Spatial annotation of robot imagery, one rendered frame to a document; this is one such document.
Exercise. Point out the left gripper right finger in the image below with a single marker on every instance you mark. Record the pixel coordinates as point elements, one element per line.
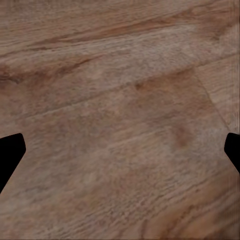
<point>232,149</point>

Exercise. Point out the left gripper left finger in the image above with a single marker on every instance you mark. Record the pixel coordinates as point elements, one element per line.
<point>12,150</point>

